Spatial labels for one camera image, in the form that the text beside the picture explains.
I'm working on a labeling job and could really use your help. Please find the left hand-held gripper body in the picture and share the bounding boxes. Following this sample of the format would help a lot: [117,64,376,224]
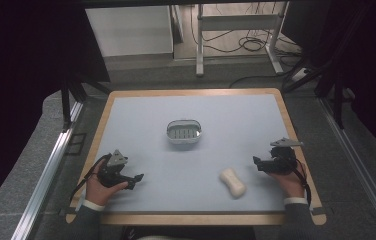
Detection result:
[97,149,134,189]

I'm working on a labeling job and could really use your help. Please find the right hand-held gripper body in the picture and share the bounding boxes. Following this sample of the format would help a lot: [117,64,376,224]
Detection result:
[264,137,305,175]

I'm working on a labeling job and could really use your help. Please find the person's right hand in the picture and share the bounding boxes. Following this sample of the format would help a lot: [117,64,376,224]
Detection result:
[268,161,308,200]

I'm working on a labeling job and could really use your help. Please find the person's left hand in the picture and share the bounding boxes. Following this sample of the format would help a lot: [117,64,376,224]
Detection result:
[85,165,129,208]

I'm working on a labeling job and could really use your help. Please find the cream soap bar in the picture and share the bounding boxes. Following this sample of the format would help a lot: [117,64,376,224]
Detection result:
[218,167,247,200]

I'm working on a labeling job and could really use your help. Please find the light blue table mat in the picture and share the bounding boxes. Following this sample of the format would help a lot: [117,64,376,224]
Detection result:
[93,93,307,214]

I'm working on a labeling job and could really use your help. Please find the grey oval soap dish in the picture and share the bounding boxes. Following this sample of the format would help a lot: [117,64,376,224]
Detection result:
[165,118,203,145]

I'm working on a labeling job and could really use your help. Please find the black tripod stand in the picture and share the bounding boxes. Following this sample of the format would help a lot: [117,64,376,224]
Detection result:
[59,73,112,132]
[281,56,348,130]

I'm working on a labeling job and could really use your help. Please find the white power strip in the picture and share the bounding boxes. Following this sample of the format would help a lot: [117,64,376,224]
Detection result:
[290,67,311,83]

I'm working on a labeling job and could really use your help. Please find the white cabinet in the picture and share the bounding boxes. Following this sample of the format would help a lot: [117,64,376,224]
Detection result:
[85,4,175,58]

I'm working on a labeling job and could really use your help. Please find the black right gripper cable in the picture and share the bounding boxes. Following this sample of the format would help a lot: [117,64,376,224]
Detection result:
[293,158,312,205]

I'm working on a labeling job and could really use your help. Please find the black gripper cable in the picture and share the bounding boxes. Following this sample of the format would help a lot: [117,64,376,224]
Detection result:
[69,154,113,202]
[293,158,312,205]

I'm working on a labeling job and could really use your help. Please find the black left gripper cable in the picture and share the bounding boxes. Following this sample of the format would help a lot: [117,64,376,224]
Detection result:
[69,154,113,202]

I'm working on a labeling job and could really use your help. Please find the aluminium rail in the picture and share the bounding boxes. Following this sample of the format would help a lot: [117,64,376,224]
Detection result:
[10,101,84,240]
[318,97,376,240]

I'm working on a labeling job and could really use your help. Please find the black floor cables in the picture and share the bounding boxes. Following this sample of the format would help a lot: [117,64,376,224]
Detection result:
[189,2,305,89]

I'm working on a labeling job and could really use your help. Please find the white metal desk frame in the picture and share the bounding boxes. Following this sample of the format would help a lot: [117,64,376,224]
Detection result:
[195,1,291,78]

